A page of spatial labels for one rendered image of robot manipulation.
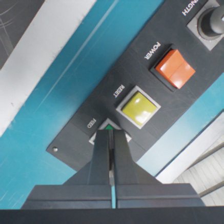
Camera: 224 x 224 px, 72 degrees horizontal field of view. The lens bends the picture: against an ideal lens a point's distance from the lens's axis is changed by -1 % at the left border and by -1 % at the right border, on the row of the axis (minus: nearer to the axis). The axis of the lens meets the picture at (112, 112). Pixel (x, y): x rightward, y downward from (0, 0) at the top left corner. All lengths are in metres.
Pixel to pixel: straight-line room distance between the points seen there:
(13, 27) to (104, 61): 0.25
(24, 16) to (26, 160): 0.26
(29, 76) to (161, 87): 0.13
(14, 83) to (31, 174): 0.10
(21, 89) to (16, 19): 0.22
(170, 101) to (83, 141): 0.10
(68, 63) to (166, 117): 0.11
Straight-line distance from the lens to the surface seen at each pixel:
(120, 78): 0.16
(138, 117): 0.15
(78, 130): 0.17
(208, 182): 8.19
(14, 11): 0.38
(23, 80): 0.18
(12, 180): 0.23
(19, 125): 0.19
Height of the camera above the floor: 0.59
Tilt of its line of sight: 11 degrees up
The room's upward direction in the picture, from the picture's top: 129 degrees clockwise
